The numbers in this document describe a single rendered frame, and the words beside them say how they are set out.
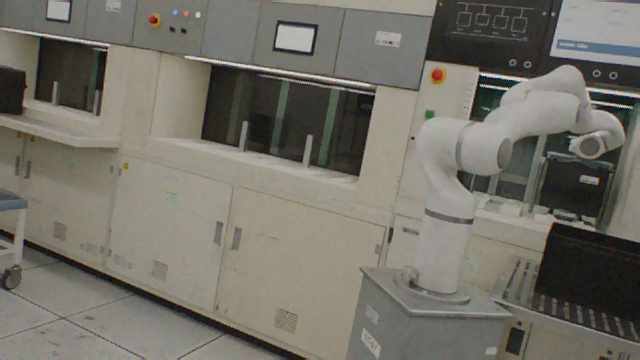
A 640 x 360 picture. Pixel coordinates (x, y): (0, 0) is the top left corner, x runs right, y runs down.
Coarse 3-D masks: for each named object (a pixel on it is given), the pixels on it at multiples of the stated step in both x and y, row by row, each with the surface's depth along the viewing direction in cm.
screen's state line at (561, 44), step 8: (560, 40) 173; (568, 40) 172; (560, 48) 173; (568, 48) 172; (576, 48) 171; (584, 48) 170; (592, 48) 169; (600, 48) 168; (608, 48) 167; (616, 48) 166; (624, 48) 165; (632, 48) 164; (632, 56) 164
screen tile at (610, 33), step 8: (616, 8) 165; (624, 8) 164; (632, 8) 164; (608, 16) 167; (616, 16) 166; (624, 16) 165; (632, 16) 164; (608, 32) 167; (616, 32) 166; (624, 32) 165; (632, 32) 164; (616, 40) 166; (624, 40) 165; (632, 40) 164
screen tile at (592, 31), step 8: (568, 8) 171; (576, 8) 170; (584, 8) 169; (592, 8) 168; (576, 16) 171; (584, 16) 170; (592, 16) 169; (600, 16) 168; (568, 24) 172; (576, 24) 171; (584, 24) 170; (592, 24) 169; (600, 24) 168; (560, 32) 173; (568, 32) 172; (576, 32) 171; (584, 32) 170; (592, 32) 169
